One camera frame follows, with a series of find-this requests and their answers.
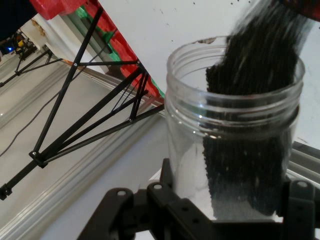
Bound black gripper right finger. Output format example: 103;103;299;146
281;174;316;240

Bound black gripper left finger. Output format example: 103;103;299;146
77;157;214;240

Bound clear plastic jar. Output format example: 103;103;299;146
164;35;307;224

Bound black seeds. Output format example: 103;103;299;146
203;0;314;219

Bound large black tripod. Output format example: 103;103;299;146
0;6;166;201

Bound red and green cloth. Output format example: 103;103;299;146
94;4;166;101

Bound small black tripod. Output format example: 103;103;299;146
0;48;64;89

